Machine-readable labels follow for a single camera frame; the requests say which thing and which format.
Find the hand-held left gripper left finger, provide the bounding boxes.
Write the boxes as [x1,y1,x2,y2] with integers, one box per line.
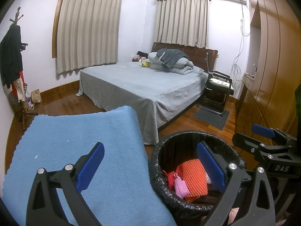
[26,142,105,226]

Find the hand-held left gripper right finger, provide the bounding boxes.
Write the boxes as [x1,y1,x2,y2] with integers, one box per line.
[197,142,276,226]

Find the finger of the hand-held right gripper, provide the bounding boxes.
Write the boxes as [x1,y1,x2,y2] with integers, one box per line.
[251,124,296,145]
[232,132,265,156]

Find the large orange foam net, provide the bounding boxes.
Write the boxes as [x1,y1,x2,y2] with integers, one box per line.
[181,159,209,198]

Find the pink face mask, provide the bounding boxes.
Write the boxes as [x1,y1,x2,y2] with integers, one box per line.
[173,173,189,198]

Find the red glove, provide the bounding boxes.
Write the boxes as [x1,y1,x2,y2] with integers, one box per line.
[165,165,183,192]

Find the black lined trash bin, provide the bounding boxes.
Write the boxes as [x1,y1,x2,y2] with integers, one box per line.
[149,130,246,218]

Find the blue scalloped mat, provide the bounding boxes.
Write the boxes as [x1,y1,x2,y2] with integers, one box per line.
[1,106,178,226]

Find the grey floor mat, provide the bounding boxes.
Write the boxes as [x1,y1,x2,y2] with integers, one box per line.
[193,108,230,131]

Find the black metal chair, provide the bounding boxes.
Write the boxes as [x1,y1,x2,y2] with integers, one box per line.
[196,71,235,117]

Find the chair seat cushion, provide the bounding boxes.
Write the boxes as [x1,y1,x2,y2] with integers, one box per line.
[209,78,232,86]

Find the wooden wardrobe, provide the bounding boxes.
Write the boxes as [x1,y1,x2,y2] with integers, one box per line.
[234,0,301,147]

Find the wooden coat rack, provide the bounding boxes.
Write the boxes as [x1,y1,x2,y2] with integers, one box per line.
[9,7,38,132]

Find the bed with grey sheet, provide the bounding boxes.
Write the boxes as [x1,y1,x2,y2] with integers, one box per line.
[76,61,210,145]

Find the brown paper bag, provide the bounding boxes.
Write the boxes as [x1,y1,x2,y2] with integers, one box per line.
[30,89,42,104]

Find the brown wooden headboard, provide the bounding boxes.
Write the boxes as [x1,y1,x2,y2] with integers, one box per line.
[151,42,219,75]

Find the checked basket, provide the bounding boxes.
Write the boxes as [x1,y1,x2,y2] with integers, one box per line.
[9,83,28,107]

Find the folded light grey quilt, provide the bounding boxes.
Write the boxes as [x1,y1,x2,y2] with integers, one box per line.
[148,49,195,76]

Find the patterned hanging cloth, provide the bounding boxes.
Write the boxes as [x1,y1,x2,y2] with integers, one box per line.
[13,78,26,102]

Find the red hanging garment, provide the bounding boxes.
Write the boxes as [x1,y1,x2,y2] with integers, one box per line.
[12,72,25,97]

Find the dark grey garment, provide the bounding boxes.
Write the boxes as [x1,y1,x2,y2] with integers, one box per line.
[156,49,188,68]

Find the narrow beige curtain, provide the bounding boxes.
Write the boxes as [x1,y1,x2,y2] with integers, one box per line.
[154,0,210,49]

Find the black coat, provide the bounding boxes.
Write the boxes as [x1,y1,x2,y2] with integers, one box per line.
[0,25,24,89]

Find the wide beige curtain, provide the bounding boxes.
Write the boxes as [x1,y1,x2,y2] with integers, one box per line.
[56,0,123,75]

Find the hanging white cables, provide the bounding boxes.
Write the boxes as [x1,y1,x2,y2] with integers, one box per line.
[232,3,251,93]

